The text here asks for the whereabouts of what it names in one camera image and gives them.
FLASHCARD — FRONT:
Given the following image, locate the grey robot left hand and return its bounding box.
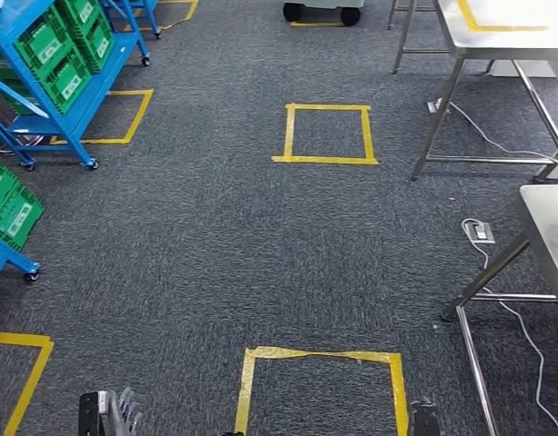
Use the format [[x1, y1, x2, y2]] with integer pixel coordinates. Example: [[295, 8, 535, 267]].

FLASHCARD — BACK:
[[117, 386, 145, 434]]

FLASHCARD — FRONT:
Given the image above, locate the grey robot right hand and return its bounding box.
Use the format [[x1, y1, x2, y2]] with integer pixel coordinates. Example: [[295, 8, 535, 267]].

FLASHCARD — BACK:
[[409, 399, 440, 436]]

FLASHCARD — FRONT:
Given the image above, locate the steel workbench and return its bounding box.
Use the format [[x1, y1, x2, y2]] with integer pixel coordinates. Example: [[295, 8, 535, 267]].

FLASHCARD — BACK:
[[440, 183, 558, 436], [387, 0, 558, 183]]

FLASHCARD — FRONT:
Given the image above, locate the yellow tape on workbench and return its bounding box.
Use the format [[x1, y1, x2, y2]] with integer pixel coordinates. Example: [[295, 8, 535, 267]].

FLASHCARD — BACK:
[[456, 0, 548, 33]]

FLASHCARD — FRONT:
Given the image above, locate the grey floor socket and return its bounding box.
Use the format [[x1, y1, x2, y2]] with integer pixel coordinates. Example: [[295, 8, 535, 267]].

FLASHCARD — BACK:
[[463, 219, 496, 245]]

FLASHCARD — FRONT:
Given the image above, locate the white cart with black wheels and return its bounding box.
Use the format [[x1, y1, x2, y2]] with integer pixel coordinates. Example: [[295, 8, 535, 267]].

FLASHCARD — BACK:
[[282, 0, 366, 27]]

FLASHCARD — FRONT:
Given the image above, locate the white floor cable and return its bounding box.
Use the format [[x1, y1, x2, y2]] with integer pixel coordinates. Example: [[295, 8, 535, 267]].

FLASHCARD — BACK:
[[449, 102, 558, 183], [460, 217, 557, 436]]

